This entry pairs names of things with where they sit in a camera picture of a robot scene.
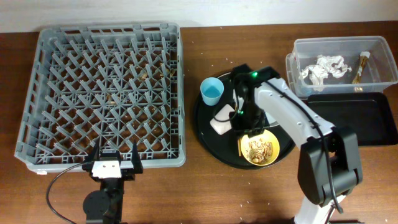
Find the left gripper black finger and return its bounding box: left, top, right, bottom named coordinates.
left=91, top=138, right=100, bottom=161
left=131, top=141, right=144, bottom=174

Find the crumpled white napkin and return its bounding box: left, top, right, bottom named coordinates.
left=300, top=55, right=352, bottom=91

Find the light blue plastic cup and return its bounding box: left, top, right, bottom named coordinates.
left=200, top=77, right=224, bottom=106

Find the round black tray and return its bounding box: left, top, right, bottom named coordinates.
left=193, top=71, right=295, bottom=169

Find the wooden chopstick left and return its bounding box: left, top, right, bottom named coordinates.
left=237, top=138, right=242, bottom=157

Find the food scraps pile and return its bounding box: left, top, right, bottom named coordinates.
left=248, top=139, right=273, bottom=165

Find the gold foil wrapper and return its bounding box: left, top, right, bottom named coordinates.
left=352, top=52, right=370, bottom=84

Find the white round plate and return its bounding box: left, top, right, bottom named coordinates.
left=265, top=112, right=279, bottom=127

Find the clear plastic waste bin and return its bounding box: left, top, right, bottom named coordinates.
left=286, top=36, right=397, bottom=99

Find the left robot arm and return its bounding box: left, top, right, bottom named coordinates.
left=83, top=140, right=144, bottom=223

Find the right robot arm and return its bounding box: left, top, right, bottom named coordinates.
left=229, top=64, right=363, bottom=223

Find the yellow bowl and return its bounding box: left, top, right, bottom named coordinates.
left=238, top=130, right=280, bottom=166

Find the black rectangular tray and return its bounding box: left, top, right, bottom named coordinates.
left=307, top=92, right=397, bottom=146

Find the white paper cup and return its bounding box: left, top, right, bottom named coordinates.
left=210, top=104, right=235, bottom=135

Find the grey dishwasher rack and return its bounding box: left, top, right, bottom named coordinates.
left=14, top=23, right=186, bottom=174

